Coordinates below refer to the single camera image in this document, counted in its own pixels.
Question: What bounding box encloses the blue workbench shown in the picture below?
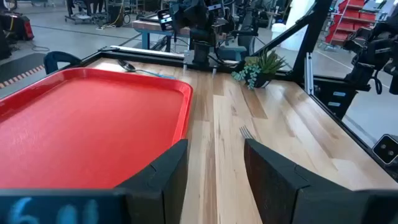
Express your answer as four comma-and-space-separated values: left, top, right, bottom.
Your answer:
131, 19, 191, 53

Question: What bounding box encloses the white trash bin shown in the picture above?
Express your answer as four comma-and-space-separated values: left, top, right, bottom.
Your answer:
271, 22, 287, 41

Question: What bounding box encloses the black control box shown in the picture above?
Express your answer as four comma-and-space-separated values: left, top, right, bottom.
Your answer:
313, 78, 359, 121

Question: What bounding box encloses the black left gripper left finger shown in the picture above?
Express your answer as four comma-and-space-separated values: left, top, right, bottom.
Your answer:
116, 139, 189, 224

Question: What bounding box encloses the potted green succulent plant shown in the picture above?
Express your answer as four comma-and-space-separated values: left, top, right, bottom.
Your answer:
231, 49, 287, 91

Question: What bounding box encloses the red bin shelf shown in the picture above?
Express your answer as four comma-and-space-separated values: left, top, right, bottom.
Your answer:
325, 0, 377, 47

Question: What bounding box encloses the black equipment cart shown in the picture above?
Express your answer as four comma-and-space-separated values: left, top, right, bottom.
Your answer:
64, 0, 110, 26

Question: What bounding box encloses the red and black case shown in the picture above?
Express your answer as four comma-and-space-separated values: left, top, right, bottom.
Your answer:
0, 11, 35, 42

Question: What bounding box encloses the table-edge camera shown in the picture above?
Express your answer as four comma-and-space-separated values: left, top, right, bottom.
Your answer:
371, 134, 398, 166

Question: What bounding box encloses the spoon with blue handle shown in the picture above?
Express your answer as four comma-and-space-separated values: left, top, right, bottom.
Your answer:
117, 58, 177, 80

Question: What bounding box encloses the black chair back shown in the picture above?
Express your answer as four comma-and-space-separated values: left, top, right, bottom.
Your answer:
43, 50, 82, 75

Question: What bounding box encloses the red plastic tray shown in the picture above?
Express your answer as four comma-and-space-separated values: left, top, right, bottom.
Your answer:
0, 67, 194, 190

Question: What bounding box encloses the fork with orange handle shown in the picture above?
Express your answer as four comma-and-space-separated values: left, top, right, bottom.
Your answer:
239, 125, 256, 140

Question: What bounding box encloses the silver aluminium rail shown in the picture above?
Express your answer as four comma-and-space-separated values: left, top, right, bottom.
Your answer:
109, 45, 185, 58
304, 52, 315, 96

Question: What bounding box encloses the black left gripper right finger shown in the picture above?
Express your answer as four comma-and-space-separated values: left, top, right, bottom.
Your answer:
244, 138, 363, 224

